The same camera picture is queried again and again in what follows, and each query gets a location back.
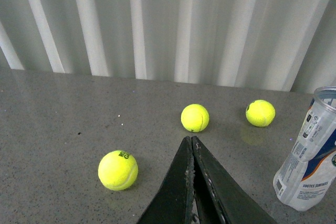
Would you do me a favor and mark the Wilson 3 tennis ball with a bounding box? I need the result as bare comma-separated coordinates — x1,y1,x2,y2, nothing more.
246,100,276,127

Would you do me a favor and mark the plain yellow tennis ball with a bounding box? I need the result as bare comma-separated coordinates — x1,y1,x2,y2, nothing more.
181,104,209,132

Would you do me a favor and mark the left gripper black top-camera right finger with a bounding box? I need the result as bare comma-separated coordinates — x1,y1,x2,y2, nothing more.
192,136,276,223

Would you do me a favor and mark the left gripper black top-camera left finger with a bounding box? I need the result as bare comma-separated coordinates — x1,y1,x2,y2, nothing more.
138,136,195,224

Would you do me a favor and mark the white pleated curtain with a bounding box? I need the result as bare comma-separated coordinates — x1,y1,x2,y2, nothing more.
1,0,335,93

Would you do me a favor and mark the Roland Garros tennis ball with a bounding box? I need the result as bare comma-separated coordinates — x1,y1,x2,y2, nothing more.
98,150,139,191

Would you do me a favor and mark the clear Wilson tennis ball can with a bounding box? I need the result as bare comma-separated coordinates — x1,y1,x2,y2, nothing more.
273,87,335,211

